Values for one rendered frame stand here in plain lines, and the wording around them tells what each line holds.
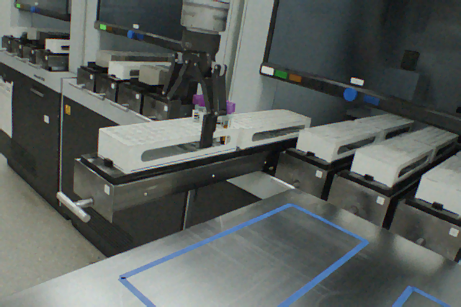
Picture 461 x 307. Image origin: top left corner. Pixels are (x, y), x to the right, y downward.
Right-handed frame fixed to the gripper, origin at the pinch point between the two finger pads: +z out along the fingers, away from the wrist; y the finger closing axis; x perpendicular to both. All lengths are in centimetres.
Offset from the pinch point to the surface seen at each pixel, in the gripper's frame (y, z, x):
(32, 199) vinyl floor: -138, 86, 24
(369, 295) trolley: 48, 4, -14
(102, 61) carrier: -86, 2, 31
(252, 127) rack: 4.5, -0.2, 15.9
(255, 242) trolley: 32.4, 4.2, -16.5
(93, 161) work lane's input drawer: -1.9, 4.5, -21.1
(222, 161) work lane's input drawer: 6.3, 5.7, 5.1
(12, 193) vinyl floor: -150, 86, 17
